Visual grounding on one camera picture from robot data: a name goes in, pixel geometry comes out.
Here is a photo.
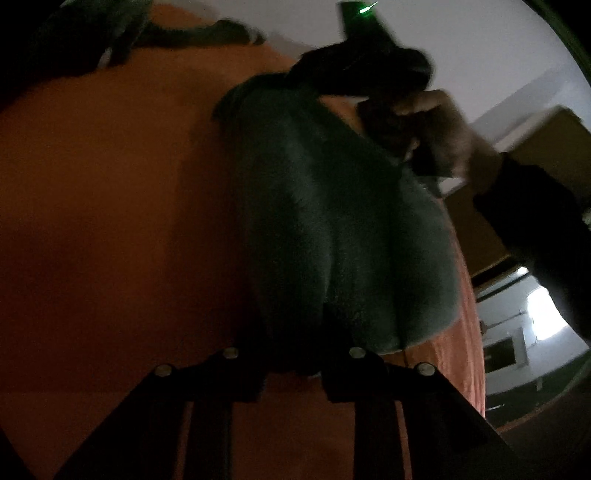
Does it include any orange blanket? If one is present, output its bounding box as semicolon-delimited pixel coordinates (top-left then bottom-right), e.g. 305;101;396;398
0;4;488;480

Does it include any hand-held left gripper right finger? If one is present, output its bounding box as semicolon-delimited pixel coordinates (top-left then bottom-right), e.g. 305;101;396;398
318;314;532;480

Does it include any brown wooden door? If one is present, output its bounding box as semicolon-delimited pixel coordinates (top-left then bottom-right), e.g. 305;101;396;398
441;105;589;278

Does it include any dark green striped sweater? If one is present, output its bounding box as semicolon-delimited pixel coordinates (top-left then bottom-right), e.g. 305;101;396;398
28;0;266;79

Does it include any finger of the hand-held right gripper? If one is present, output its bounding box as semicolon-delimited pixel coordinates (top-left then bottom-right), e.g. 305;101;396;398
288;48;333;93

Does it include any green fleece garment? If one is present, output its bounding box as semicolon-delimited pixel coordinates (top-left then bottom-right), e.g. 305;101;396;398
212;74;462;374

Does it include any person's right hand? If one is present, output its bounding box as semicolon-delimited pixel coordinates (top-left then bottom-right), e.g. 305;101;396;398
392;90;504;195

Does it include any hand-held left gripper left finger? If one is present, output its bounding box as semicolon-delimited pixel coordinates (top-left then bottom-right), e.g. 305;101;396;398
53;318;278;480

